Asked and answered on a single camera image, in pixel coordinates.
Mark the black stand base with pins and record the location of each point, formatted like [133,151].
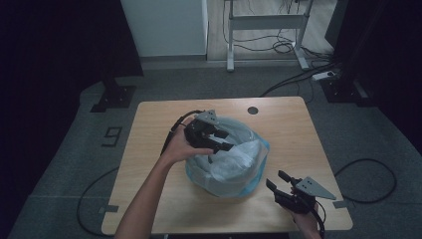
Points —
[114,96]
[341,91]

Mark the person's left hand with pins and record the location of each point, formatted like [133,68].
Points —
[177,147]

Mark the white cabinet panel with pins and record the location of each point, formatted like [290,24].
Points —
[166,26]

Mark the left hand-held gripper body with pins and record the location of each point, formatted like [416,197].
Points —
[200,134]

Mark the grey tape strip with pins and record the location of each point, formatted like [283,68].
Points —
[340,204]
[108,208]

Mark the black curtain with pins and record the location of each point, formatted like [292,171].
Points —
[49,66]
[391,49]

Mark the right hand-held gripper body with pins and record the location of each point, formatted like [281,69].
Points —
[302,200]

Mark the white power strip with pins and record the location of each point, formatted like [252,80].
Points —
[323,75]

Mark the white blue-edged plastic bag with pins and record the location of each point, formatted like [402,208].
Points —
[232,169]

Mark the round black table grommet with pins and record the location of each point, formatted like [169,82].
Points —
[253,110]

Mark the white metal desk frame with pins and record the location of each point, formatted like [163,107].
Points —
[265,22]

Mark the person's right hand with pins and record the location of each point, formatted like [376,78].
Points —
[308,224]

